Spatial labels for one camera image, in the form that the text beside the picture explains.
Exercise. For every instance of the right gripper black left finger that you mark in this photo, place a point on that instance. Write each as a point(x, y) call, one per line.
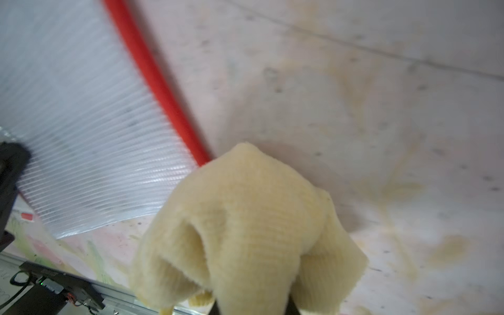
point(215, 309)

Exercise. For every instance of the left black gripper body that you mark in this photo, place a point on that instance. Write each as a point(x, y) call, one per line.
point(14, 160)

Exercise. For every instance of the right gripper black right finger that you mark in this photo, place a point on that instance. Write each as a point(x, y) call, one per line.
point(291, 308)

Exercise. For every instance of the yellow microfiber cloth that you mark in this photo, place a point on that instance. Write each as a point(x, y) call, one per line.
point(250, 233)

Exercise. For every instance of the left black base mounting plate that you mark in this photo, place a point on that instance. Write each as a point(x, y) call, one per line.
point(47, 291)

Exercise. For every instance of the aluminium mounting rail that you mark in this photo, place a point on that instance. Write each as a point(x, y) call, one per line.
point(117, 301)

